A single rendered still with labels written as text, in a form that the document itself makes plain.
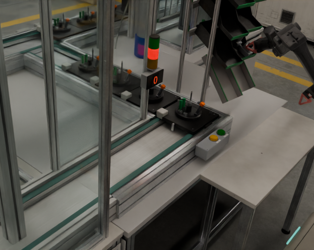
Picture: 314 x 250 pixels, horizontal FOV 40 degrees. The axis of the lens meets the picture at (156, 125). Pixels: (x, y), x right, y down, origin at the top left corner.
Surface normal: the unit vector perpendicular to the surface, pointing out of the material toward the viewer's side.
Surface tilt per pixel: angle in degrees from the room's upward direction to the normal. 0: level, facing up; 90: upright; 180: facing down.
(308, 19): 90
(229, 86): 45
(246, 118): 0
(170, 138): 0
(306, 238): 0
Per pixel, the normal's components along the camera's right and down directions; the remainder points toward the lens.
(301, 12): -0.64, 0.37
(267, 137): 0.08, -0.83
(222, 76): 0.52, -0.27
